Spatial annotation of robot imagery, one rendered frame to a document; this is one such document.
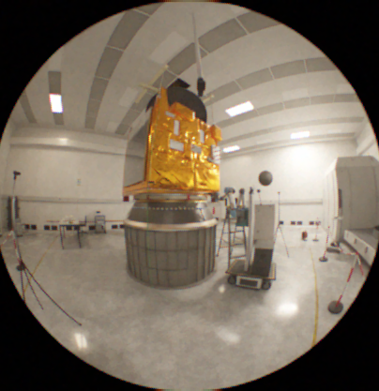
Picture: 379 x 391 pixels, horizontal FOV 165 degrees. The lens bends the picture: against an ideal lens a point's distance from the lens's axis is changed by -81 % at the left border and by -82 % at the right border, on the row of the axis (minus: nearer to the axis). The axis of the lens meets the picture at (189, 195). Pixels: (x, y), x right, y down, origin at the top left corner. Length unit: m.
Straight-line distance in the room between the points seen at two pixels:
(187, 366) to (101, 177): 7.46
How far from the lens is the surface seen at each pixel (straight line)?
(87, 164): 7.52
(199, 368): 1.68
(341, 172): 6.23
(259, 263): 2.41
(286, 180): 9.21
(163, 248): 2.27
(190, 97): 3.75
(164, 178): 2.19
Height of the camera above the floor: 1.60
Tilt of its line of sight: 3 degrees up
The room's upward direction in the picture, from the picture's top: straight up
